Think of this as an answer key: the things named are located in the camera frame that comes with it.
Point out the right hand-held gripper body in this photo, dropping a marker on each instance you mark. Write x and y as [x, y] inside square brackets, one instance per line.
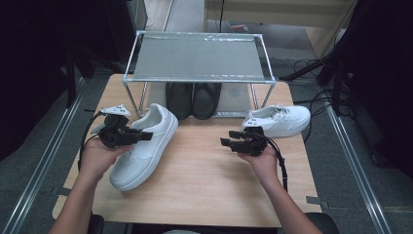
[253, 143]

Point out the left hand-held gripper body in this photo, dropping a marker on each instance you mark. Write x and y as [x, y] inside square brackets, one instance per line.
[113, 135]

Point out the white sneaker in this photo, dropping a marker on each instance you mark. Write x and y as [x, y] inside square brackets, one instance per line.
[285, 118]
[149, 152]

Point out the black flip-flop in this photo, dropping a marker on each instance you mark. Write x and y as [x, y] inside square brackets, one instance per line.
[206, 100]
[179, 100]

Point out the metal shoe rack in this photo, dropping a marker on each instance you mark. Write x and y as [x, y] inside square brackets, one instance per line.
[198, 58]

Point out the person's right hand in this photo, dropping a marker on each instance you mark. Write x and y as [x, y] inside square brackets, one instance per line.
[263, 165]

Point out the person's left hand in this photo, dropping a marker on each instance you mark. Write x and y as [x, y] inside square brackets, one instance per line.
[97, 159]

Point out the black metal stand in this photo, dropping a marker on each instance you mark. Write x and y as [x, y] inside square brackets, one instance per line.
[70, 81]
[302, 70]

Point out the grey tape piece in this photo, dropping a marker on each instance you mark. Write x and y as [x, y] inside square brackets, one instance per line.
[316, 201]
[58, 191]

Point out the black chair armrest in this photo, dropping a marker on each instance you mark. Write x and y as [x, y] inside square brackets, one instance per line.
[324, 224]
[97, 224]

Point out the small red object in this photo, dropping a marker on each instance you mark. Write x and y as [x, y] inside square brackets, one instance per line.
[238, 27]

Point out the black curtain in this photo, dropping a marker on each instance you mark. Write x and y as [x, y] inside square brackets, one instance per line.
[383, 81]
[29, 65]

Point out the wooden cabinet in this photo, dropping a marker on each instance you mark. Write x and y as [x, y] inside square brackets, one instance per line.
[276, 11]

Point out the metal floor rail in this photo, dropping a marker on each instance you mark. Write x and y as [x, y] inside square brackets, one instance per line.
[35, 182]
[365, 183]

